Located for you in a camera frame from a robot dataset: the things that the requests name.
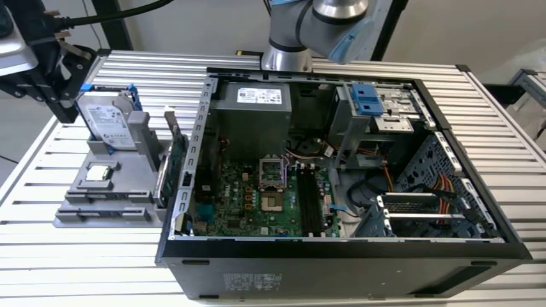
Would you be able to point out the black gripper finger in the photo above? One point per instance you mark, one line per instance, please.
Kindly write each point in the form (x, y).
(25, 88)
(80, 64)

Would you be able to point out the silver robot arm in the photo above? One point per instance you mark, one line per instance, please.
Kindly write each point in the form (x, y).
(285, 35)

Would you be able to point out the RAM slot with white clips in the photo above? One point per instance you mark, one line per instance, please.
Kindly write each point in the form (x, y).
(312, 201)
(301, 201)

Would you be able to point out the hard disk in blue carrier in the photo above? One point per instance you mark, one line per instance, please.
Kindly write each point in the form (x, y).
(107, 121)

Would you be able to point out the silver CPU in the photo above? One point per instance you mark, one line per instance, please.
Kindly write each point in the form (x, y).
(99, 173)

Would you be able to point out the green graphics card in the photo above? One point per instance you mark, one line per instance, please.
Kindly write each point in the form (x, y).
(175, 160)

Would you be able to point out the yellow black plug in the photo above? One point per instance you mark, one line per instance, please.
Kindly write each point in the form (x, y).
(239, 52)

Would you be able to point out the grey parts rack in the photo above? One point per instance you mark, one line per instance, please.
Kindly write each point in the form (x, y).
(132, 179)

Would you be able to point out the black case fan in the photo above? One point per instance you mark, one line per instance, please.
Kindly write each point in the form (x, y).
(211, 153)

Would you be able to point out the grey power supply unit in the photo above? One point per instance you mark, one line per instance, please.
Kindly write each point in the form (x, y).
(251, 134)

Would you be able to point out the green motherboard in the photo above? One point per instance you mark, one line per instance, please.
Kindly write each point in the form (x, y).
(232, 212)

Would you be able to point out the socket locking lever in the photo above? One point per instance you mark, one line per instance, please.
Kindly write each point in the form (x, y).
(283, 174)

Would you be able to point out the CPU socket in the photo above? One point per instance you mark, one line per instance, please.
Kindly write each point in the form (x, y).
(271, 202)

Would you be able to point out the blue drive latch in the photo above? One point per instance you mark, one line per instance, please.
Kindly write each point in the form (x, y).
(366, 102)

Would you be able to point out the black PC case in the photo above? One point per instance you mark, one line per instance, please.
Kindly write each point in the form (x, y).
(297, 275)

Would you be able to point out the metal disk bay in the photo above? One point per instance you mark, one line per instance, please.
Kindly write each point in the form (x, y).
(408, 199)

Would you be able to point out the metal side table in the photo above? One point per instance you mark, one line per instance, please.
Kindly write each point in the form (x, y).
(532, 78)

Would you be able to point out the black frame post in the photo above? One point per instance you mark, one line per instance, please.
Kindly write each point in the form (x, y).
(390, 32)
(116, 35)

